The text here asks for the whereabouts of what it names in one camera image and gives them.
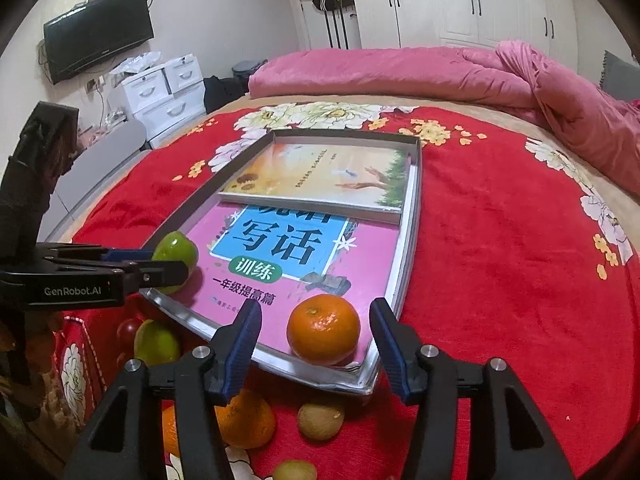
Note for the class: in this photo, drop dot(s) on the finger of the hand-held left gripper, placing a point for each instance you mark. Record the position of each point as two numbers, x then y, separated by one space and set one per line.
155 276
127 254

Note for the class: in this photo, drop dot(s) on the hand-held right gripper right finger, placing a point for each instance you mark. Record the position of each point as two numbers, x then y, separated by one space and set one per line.
391 355

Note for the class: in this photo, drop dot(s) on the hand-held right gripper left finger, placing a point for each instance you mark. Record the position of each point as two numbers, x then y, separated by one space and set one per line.
244 347

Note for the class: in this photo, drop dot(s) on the green round fruit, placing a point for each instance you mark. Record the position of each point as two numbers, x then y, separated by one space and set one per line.
157 345
175 251

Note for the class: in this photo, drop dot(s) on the red tomato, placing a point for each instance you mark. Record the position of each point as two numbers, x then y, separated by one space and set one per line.
127 330

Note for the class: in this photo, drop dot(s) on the orange mandarin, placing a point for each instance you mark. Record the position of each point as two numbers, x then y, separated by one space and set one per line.
322 330
170 430
250 420

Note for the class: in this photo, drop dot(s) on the grey cardboard box lid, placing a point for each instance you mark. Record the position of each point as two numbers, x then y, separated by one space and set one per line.
407 240

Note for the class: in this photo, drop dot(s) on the grey low cabinet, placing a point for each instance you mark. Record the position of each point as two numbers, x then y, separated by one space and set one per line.
100 160

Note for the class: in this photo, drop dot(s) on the pink exercise book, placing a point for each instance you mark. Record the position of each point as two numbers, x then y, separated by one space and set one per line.
280 280

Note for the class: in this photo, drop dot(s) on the brown kiwi fruit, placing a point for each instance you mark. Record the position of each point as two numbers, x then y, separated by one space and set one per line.
320 421

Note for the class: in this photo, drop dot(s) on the red floral blanket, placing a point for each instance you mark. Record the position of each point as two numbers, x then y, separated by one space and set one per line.
490 285

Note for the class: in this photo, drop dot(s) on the small yellow-green fruit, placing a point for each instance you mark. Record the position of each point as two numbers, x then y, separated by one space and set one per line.
297 472

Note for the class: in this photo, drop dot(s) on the white drawer chest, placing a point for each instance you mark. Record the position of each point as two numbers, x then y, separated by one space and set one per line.
172 115

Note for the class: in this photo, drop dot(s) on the small white drawer box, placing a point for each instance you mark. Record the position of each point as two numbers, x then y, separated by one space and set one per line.
147 91
182 72

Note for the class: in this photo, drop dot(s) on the white plastic bags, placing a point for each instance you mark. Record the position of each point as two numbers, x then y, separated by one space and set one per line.
137 62

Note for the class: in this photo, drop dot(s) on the black flat television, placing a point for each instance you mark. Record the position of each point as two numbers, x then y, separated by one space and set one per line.
95 35

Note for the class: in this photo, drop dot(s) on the sunflower cover book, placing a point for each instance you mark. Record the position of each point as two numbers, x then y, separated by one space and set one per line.
320 170

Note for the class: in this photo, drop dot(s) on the grey blue clothes pile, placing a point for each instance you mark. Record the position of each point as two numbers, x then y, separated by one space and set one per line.
247 71

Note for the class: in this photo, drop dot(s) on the pink duvet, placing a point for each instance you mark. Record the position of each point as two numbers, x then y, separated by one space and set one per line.
400 72

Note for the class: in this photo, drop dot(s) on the black coat stand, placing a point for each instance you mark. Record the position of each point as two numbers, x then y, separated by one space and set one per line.
335 30

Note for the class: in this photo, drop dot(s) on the grey quilted cushion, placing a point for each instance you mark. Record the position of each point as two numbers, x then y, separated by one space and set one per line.
620 77

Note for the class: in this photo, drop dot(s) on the white wardrobe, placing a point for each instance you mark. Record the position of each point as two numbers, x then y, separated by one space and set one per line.
475 0

